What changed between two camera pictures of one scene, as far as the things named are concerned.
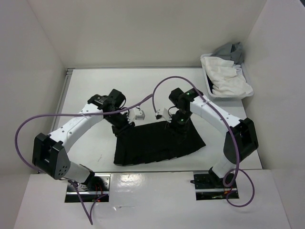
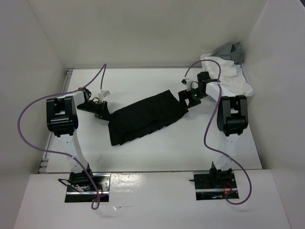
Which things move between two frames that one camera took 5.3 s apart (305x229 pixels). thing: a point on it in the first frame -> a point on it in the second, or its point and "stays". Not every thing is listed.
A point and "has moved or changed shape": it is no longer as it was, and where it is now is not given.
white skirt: [225, 77] stays
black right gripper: [173, 126] -> [184, 95]
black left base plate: [97, 189] stays
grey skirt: [230, 51] stays
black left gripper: [126, 125] -> [103, 111]
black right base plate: [208, 187] stays
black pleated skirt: [149, 141] has moved or changed shape
